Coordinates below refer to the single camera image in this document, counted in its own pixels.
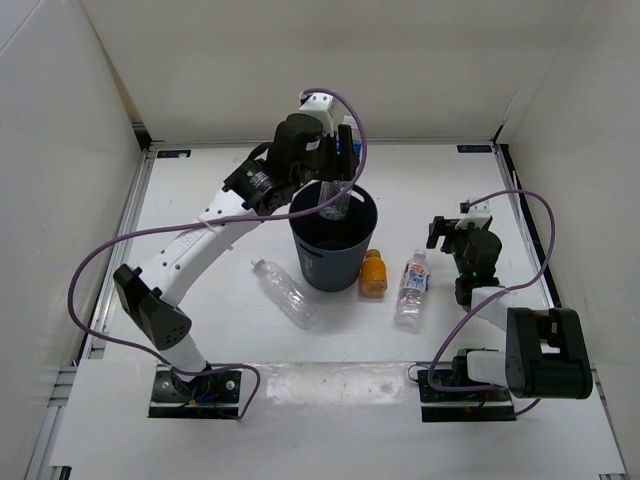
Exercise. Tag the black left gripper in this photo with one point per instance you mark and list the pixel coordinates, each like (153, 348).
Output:
(342, 168)

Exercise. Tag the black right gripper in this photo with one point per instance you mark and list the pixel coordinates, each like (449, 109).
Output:
(445, 227)

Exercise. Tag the clear plastic bottle white cap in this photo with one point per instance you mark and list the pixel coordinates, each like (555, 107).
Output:
(286, 293)

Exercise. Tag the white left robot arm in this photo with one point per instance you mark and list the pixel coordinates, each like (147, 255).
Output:
(307, 147)

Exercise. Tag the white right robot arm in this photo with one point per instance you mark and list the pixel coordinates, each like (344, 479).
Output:
(545, 353)

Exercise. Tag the dark grey plastic bin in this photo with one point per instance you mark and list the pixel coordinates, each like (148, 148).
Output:
(331, 252)

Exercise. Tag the orange juice bottle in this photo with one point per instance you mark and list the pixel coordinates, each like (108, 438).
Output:
(373, 276)

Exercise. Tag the dark label sticker right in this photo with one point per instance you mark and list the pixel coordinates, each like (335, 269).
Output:
(474, 148)

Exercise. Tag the dark label sticker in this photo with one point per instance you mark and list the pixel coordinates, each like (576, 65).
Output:
(474, 148)
(173, 154)

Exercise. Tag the clear bottle orange blue label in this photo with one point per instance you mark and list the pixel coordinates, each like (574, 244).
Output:
(413, 287)

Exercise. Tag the dark label sticker left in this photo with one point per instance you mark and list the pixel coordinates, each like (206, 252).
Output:
(173, 154)

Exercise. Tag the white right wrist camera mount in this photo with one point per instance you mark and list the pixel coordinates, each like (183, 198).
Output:
(475, 216)

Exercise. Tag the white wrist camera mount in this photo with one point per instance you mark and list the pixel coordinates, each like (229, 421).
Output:
(320, 106)
(475, 216)

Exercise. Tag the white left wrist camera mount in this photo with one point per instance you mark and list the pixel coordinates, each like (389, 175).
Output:
(320, 106)

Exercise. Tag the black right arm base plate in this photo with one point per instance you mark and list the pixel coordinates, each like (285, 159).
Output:
(452, 407)

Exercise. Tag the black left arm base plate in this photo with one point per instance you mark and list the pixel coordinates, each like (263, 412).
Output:
(216, 397)

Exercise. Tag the aluminium table frame rail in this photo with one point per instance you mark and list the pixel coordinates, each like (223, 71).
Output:
(39, 467)

